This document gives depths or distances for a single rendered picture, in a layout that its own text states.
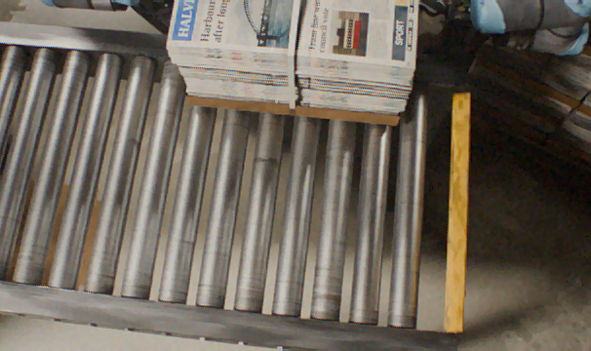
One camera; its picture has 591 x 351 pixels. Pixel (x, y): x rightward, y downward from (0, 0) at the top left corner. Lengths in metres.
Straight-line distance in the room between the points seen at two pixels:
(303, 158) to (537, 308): 1.07
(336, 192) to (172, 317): 0.35
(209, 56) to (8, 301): 0.54
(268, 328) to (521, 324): 1.06
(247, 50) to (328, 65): 0.12
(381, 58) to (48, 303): 0.68
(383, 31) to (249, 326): 0.51
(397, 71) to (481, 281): 1.10
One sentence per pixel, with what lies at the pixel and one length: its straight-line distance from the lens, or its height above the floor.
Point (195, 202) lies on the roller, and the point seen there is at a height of 0.79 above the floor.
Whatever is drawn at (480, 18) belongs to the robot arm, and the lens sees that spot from 1.14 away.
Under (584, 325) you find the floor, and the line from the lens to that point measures 2.04.
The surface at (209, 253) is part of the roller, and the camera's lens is 1.09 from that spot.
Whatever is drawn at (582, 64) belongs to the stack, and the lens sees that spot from 1.61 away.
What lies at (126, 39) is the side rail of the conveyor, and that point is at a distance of 1.27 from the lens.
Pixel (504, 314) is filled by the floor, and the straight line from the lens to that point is 1.96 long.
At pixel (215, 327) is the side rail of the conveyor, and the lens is 1.07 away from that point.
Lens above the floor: 1.86
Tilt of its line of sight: 72 degrees down
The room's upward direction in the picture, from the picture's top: 1 degrees counter-clockwise
